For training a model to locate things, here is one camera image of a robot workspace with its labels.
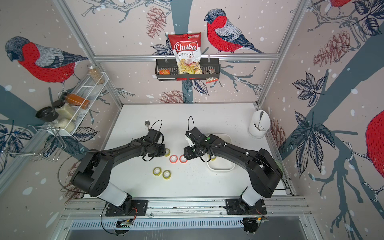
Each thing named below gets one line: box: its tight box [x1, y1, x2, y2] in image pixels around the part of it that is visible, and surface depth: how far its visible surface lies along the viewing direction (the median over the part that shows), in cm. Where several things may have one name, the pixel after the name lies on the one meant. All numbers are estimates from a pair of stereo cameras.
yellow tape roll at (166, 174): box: [162, 169, 172, 180], surface depth 86 cm
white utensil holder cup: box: [248, 110, 271, 139], surface depth 97 cm
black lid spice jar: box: [35, 106, 59, 122], surface depth 60 cm
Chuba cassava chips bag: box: [168, 32, 202, 75], surface depth 84 cm
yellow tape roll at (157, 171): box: [152, 166, 162, 177], surface depth 87 cm
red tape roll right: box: [179, 154, 188, 164], surface depth 92 cm
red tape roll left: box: [169, 154, 178, 164], surface depth 92 cm
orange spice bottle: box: [65, 93, 91, 110], surface depth 73 cm
